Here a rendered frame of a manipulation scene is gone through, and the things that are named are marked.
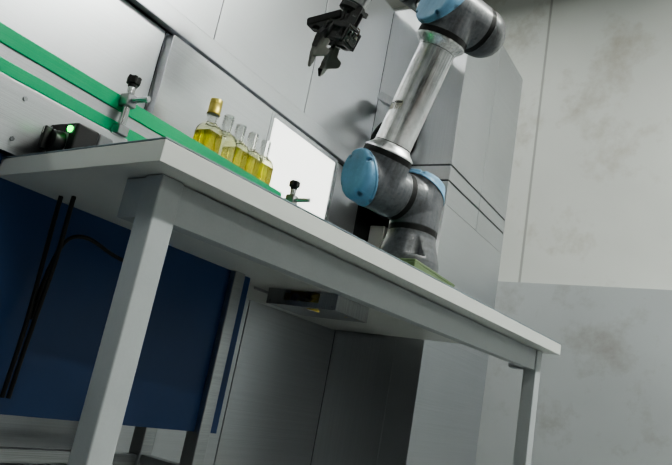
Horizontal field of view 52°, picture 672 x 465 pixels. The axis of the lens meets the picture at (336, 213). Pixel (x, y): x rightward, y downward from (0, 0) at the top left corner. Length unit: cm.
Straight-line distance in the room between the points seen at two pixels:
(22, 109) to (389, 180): 74
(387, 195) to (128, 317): 73
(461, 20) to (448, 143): 119
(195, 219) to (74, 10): 89
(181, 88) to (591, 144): 283
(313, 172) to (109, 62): 91
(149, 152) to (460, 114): 195
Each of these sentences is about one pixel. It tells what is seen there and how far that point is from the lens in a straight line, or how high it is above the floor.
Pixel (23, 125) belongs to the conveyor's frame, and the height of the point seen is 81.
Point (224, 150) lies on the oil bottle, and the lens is 184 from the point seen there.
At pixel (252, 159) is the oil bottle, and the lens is 194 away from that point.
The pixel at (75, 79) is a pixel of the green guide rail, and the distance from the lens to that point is 140.
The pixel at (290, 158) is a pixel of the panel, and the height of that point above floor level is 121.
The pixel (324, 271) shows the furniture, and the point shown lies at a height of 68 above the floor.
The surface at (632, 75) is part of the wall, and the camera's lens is 439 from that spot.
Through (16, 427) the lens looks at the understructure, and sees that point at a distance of 174.
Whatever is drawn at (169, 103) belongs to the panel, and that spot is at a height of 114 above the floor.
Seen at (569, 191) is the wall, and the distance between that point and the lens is 419.
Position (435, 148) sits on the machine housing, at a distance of 272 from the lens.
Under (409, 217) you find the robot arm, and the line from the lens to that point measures 156.
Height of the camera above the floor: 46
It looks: 15 degrees up
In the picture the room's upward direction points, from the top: 11 degrees clockwise
